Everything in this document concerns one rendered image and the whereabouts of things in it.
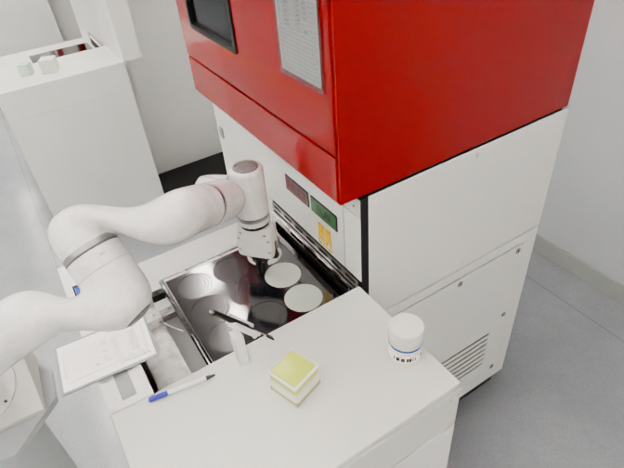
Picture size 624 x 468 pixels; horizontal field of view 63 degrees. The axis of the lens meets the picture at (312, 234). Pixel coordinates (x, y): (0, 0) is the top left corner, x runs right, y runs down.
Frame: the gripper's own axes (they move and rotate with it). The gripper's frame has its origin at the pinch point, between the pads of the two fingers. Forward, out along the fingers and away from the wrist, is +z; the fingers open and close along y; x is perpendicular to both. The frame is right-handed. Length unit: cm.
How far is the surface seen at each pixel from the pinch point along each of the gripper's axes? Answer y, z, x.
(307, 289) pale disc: 14.1, 2.4, -3.8
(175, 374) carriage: -9.0, 4.5, -35.6
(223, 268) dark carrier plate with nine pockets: -11.7, 2.5, -1.1
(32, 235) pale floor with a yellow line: -199, 92, 90
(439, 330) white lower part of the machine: 49, 33, 17
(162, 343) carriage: -16.9, 4.5, -27.9
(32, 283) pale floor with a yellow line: -169, 92, 53
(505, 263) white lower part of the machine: 66, 19, 37
